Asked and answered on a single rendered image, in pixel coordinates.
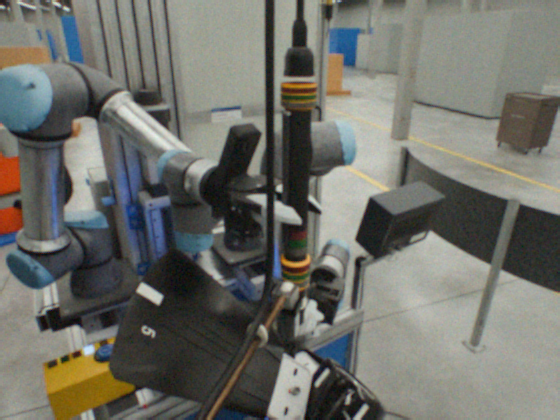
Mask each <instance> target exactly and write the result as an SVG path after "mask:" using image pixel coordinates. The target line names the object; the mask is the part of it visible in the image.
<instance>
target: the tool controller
mask: <svg viewBox="0 0 560 420"><path fill-rule="evenodd" d="M445 199H446V197H444V196H443V195H441V194H440V193H439V192H437V191H436V190H434V189H433V188H431V187H430V186H429V185H428V184H426V183H425V182H423V181H419V182H415V183H412V184H409V185H405V186H403V187H399V188H396V189H392V190H389V191H386V192H382V193H379V194H376V195H373V196H370V197H369V199H368V202H367V205H366V208H365V211H364V213H363V216H362V219H361V222H360V225H359V228H358V231H357V233H356V235H355V238H354V240H355V241H356V242H357V243H358V244H359V245H360V246H361V247H362V248H363V249H364V250H365V251H366V252H368V253H369V254H370V255H371V256H373V257H374V259H375V260H377V259H379V258H382V257H384V256H387V255H390V256H393V255H394V254H395V253H396V251H399V252H402V251H403V250H404V248H405V247H407V246H410V245H412V244H415V243H417V242H420V241H422V240H424V239H426V237H427V235H428V233H429V231H430V228H431V226H432V224H433V222H434V220H435V218H436V216H437V214H438V212H439V210H440V208H441V206H442V204H443V202H444V201H445Z"/></svg>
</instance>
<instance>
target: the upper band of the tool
mask: <svg viewBox="0 0 560 420"><path fill-rule="evenodd" d="M280 86H282V87H288V88H311V87H316V86H317V83H316V82H310V81H286V82H281V83H280ZM280 93H281V92H280ZM316 93H317V92H316ZM316 93H313V94H286V93H281V94H284V95H297V96H303V95H314V94H316ZM282 107H283V106H282ZM283 108H285V109H288V110H309V109H312V108H313V107H309V108H288V107H283Z"/></svg>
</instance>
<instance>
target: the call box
mask: <svg viewBox="0 0 560 420"><path fill-rule="evenodd" d="M91 346H92V349H93V353H90V354H85V352H84V348H83V349H80V350H81V353H82V356H80V357H77V358H75V359H74V358H73V354H72V352H71V353H68V354H69V355H70V361H68V362H65V363H63V364H61V362H60V357H61V356H60V357H57V358H55V359H57V364H58V365H57V366H56V367H53V368H51V369H49V368H48V362H49V361H48V362H45V363H43V366H42V367H43V374H44V382H45V391H46V396H47V399H48V401H49V404H50V407H51V409H52V412H53V415H54V417H55V419H56V420H68V419H70V418H75V417H77V416H79V415H81V414H82V413H85V412H87V411H89V410H91V409H93V408H96V407H98V406H100V405H101V404H103V403H106V402H108V401H112V400H114V399H117V398H119V397H120V396H122V395H124V394H127V393H129V392H131V391H133V390H134V389H135V385H134V384H129V383H123V382H119V381H117V380H115V379H114V377H113V375H112V373H111V371H110V370H109V368H108V365H109V359H110V358H109V359H105V360H101V359H99V358H98V357H97V354H96V353H97V351H98V348H100V345H99V342H98V343H95V344H93V345H91Z"/></svg>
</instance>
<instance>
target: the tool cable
mask: <svg viewBox="0 0 560 420"><path fill-rule="evenodd" d="M274 14H275V0H265V101H266V271H265V281H264V288H263V294H262V298H261V302H260V305H259V308H258V311H257V314H256V316H255V318H254V321H253V323H252V324H251V325H250V326H249V327H248V329H247V334H246V335H245V337H244V339H243V341H242V343H241V344H240V346H239V348H238V351H237V353H236V354H235V355H234V357H233V358H232V360H231V361H230V363H229V365H228V366H227V368H226V369H225V371H224V372H223V374H222V376H220V378H219V379H218V381H217V382H216V384H215V385H214V388H213V390H212V392H211V393H210V395H209V396H208V397H207V398H206V400H205V401H204V403H203V404H202V406H201V407H200V409H199V410H198V412H197V414H195V416H194V417H193V420H205V419H206V417H207V416H208V415H209V413H210V412H211V410H212V408H213V407H214V405H215V404H216V400H217V399H218V397H220V395H221V393H222V392H223V390H224V388H225V387H226V385H227V384H228V382H229V380H230V379H231V377H232V376H233V375H234V373H235V371H236V370H237V368H238V366H239V365H240V364H239V363H240V361H241V360H242V358H243V356H244V355H245V354H246V352H247V350H248V348H249V347H250V345H251V343H252V341H253V339H254V337H255V335H256V334H257V335H259V336H260V337H261V338H262V343H261V344H260V346H259V348H261V347H263V346H264V345H265V344H266V342H267V340H268V333H267V331H266V329H265V328H264V327H263V326H262V325H261V324H262V321H263V319H264V316H265V313H266V310H267V307H268V300H269V296H270V290H271V283H272V274H273V260H274V210H275V139H274ZM296 20H304V0H296Z"/></svg>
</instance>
